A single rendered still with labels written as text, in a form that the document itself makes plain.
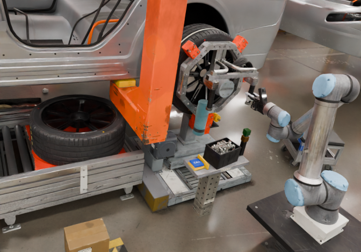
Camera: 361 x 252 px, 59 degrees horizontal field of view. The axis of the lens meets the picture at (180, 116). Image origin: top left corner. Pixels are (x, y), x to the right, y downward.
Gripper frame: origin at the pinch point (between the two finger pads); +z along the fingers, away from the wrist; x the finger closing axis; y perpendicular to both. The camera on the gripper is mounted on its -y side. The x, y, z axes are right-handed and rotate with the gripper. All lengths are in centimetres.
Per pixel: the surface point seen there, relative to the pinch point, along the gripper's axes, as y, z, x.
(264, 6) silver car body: -48, 55, 48
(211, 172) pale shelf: 38, -28, -43
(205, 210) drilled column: 77, -25, -36
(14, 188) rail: 50, 10, -151
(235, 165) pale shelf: 38, -28, -23
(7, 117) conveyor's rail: 50, 91, -147
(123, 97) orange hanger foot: 16, 42, -76
